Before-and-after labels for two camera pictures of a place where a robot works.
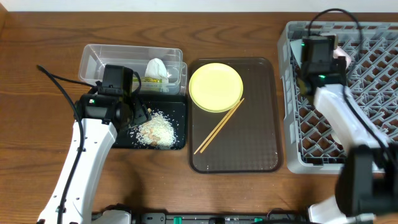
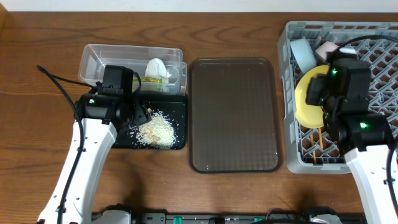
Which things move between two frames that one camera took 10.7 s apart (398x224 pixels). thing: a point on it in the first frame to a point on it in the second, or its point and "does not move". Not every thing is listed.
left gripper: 138,112 does not move
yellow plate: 216,87 to 308,115
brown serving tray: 251,141 does not move
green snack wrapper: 148,79 does not move
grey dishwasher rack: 310,142 does not move
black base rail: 218,218 does not move
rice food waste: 158,132 does not move
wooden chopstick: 196,151 to 312,141
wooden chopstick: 218,130 to 321,138
